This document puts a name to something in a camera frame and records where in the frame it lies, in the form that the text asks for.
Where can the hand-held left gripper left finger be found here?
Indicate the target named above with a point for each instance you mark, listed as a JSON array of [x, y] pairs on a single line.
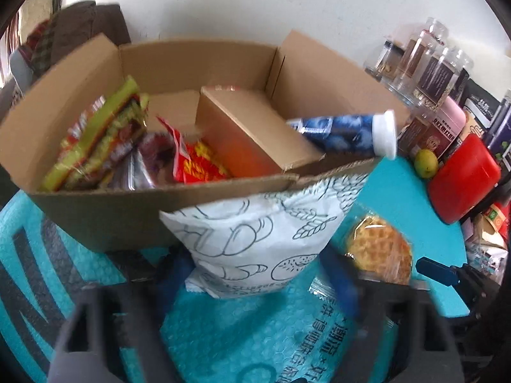
[[175, 275]]

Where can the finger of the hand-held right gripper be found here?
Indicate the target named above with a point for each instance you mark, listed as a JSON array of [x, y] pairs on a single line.
[[435, 269]]

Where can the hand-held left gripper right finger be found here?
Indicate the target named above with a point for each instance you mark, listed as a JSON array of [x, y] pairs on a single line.
[[339, 283]]

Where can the waffle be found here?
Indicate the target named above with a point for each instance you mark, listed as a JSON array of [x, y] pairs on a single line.
[[379, 247]]

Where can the white printed snack bag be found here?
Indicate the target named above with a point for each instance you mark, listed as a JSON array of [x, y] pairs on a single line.
[[263, 231]]

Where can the silver snack packet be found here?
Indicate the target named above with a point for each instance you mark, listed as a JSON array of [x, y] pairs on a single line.
[[133, 171]]

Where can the red and yellow snack packet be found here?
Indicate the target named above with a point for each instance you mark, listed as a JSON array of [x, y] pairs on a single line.
[[199, 163]]

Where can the blue tube with white cap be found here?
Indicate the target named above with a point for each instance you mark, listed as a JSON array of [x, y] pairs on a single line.
[[347, 133]]

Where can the small brown cardboard box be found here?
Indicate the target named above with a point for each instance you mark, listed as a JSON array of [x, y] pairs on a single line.
[[247, 135]]

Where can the brown patterned snack packet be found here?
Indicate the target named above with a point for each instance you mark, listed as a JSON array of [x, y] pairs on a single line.
[[96, 139]]

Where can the small clear packet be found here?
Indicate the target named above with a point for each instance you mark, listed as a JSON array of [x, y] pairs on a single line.
[[322, 286]]

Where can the red and yellow box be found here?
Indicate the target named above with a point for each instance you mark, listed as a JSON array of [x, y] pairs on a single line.
[[493, 219]]

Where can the red thermos bottle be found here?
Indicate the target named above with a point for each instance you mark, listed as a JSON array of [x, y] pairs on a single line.
[[465, 181]]

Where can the teal bubble mat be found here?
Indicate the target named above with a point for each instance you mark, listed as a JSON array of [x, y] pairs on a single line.
[[247, 339]]

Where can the green lemon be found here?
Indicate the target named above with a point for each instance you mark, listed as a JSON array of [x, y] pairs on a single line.
[[425, 162]]

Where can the jar with red label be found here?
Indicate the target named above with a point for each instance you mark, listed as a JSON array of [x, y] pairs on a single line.
[[441, 139]]

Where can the clear jar with purple label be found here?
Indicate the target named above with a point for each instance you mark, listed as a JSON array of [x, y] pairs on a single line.
[[501, 135]]

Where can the black printed pouch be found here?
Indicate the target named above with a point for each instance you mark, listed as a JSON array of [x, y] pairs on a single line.
[[483, 107]]

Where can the tall clear jar dark label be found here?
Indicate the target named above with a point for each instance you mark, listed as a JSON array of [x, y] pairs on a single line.
[[459, 75], [437, 75]]

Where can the tall clear jar brown label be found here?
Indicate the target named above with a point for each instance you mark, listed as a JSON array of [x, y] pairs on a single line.
[[415, 54]]

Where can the clear jar with nuts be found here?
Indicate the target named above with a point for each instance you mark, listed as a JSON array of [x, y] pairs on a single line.
[[389, 54]]

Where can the clear jar with red contents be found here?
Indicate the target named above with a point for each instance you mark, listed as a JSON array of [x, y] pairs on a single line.
[[435, 32]]

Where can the grey chair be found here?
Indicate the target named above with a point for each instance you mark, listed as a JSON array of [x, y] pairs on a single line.
[[22, 72]]

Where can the cream padded board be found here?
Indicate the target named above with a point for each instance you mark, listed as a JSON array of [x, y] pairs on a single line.
[[36, 8]]

